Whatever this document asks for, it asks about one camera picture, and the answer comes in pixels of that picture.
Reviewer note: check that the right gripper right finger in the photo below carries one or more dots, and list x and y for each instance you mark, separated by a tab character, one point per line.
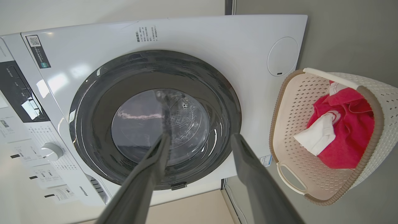
261	193

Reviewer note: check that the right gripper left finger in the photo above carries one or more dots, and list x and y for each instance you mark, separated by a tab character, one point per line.
140	189

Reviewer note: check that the cream perforated laundry basket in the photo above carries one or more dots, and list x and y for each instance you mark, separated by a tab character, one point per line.
298	102

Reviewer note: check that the blue energy label sticker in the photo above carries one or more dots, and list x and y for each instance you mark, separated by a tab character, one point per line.
266	160

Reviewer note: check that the white washer dial knob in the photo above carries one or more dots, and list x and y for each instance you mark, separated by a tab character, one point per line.
53	151

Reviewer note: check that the red garment with white stripes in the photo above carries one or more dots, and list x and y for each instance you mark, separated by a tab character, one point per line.
351	133

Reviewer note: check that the black round washer door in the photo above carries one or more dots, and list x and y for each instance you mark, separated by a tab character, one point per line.
202	71

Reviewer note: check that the round white filter cover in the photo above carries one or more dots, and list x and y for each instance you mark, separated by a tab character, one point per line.
283	56

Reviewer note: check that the white front-load washing machine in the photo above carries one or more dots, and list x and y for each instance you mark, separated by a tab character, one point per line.
217	40

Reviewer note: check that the dark QR code sticker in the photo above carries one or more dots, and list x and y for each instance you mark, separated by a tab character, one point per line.
39	54

